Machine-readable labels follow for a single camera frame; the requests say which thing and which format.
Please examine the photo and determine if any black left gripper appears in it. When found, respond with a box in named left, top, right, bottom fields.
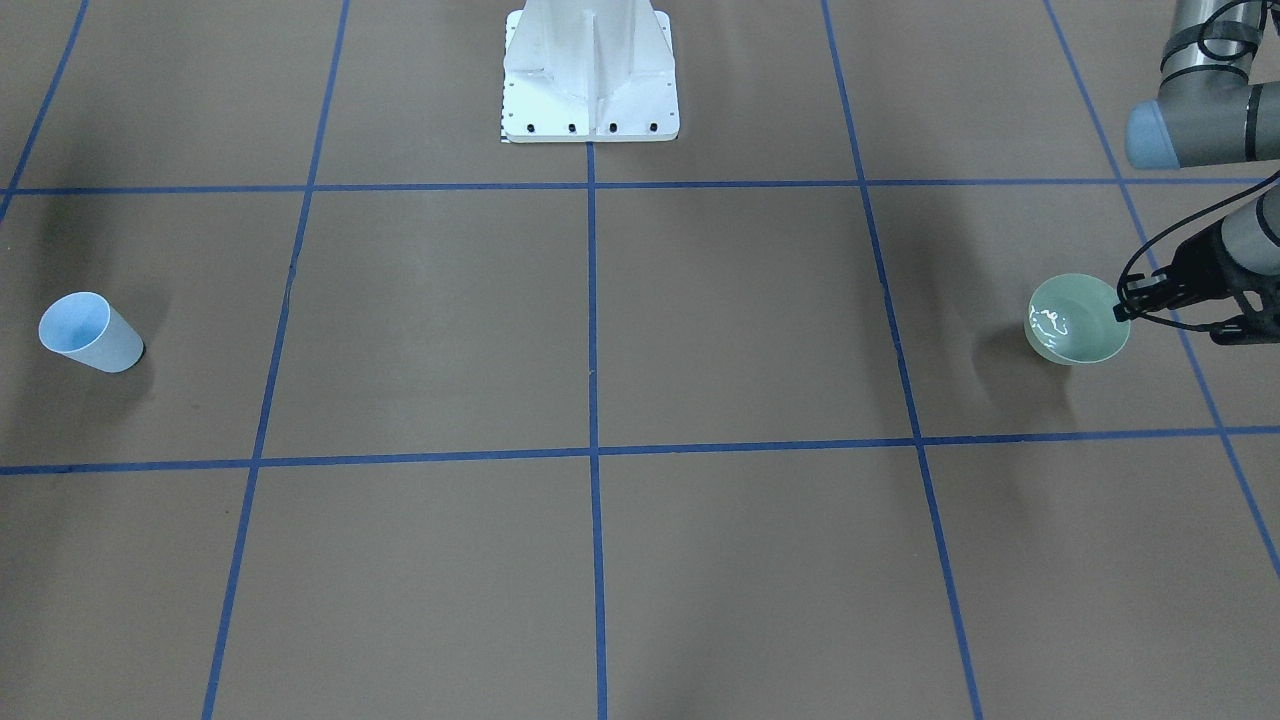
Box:
left=1112, top=225, right=1251, bottom=323

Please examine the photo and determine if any light green ceramic bowl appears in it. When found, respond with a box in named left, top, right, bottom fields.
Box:
left=1023, top=273, right=1132, bottom=366

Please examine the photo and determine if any light blue plastic cup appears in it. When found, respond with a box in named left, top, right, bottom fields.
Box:
left=38, top=291, right=146, bottom=374

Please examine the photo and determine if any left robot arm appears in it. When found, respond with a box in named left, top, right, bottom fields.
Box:
left=1114, top=1, right=1279, bottom=346

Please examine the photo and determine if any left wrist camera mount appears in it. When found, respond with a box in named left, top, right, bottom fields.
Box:
left=1210, top=283, right=1279, bottom=347

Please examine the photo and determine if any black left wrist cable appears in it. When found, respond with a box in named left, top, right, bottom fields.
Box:
left=1115, top=0, right=1280, bottom=333

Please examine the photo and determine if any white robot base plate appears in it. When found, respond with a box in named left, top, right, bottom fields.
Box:
left=500, top=1, right=681, bottom=143

